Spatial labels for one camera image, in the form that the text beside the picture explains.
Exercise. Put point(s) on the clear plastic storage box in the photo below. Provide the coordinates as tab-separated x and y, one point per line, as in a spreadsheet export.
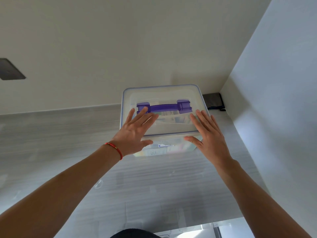
171	147

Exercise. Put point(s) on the grey wall socket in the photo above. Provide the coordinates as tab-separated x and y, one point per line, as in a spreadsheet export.
10	70

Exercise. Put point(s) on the person's left forearm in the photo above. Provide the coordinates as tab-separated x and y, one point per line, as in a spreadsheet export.
62	195

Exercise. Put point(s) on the person's right hand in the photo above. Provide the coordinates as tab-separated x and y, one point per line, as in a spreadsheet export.
213	141

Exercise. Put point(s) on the person's right forearm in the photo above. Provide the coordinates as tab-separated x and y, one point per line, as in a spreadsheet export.
260	203

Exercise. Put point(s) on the person's dark clothing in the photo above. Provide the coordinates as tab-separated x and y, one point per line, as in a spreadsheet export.
133	234

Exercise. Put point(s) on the person's left hand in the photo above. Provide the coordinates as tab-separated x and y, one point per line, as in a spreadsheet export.
131	136

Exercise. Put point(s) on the round clear disc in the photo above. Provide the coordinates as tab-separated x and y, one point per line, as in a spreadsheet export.
98	184

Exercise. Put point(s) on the white lower cabinet front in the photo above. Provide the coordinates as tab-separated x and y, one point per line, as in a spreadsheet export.
227	228

